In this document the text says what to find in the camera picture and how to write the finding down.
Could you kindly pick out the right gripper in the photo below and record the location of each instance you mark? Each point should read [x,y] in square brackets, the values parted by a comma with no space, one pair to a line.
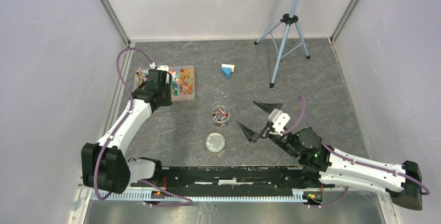
[251,136]

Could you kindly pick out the clear round dish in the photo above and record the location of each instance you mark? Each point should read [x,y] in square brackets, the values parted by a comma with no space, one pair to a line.
[220,115]

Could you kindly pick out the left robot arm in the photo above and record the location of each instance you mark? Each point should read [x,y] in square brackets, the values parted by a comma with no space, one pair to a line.
[104,165]

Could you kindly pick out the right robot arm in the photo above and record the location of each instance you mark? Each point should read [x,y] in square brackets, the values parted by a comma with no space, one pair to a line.
[326,166]

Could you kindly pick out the round clear lid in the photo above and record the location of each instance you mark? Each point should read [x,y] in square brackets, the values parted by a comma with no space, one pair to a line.
[215,142]

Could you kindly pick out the blue white block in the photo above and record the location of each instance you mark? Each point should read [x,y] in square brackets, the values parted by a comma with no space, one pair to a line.
[227,69]

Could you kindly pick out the blue tripod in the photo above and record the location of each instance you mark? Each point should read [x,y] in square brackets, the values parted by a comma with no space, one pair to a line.
[288,19]

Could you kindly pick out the clear compartment candy box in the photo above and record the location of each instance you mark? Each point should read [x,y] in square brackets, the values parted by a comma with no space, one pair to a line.
[182,84]

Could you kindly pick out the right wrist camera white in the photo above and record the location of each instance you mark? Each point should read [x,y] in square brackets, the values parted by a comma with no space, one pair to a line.
[279,120]

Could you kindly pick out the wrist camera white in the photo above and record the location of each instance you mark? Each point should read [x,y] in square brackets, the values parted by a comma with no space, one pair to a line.
[159,67]
[279,120]

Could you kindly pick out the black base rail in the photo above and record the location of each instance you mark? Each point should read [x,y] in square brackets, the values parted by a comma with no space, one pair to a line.
[237,181]

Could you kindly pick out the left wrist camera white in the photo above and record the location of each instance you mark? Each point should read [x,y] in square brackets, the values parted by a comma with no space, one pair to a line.
[159,67]

